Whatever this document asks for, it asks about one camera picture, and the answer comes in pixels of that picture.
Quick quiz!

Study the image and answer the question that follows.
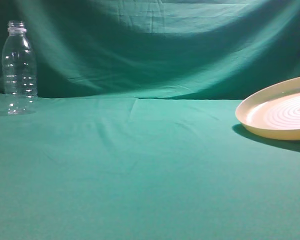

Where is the clear empty plastic bottle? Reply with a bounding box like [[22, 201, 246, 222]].
[[1, 20, 38, 115]]

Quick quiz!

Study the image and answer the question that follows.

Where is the cream plastic plate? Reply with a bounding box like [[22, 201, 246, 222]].
[[235, 77, 300, 141]]

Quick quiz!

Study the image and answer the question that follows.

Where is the green cloth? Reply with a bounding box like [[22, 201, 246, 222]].
[[0, 0, 300, 240]]

